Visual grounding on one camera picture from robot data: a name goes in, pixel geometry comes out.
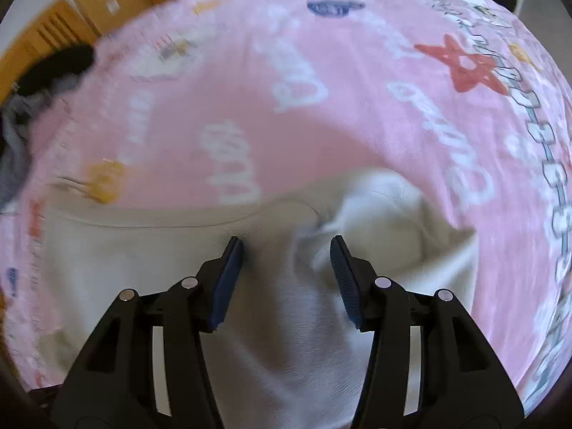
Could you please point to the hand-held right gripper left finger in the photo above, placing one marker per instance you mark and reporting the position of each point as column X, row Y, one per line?
column 225, row 286

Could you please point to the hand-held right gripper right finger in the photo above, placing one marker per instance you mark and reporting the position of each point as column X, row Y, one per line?
column 344, row 281

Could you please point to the beige zip hoodie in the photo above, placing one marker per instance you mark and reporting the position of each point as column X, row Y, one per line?
column 281, row 330

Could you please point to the pink printed blanket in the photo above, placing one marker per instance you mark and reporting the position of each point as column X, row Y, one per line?
column 348, row 98

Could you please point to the grey crumpled garment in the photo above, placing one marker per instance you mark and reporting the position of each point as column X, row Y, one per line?
column 15, row 152

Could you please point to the black crumpled garment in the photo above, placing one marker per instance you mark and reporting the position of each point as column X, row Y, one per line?
column 58, row 69

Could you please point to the wooden slatted headboard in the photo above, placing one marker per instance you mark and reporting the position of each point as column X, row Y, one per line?
column 40, row 40

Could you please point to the white wall switch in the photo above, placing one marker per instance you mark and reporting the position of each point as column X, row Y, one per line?
column 113, row 6

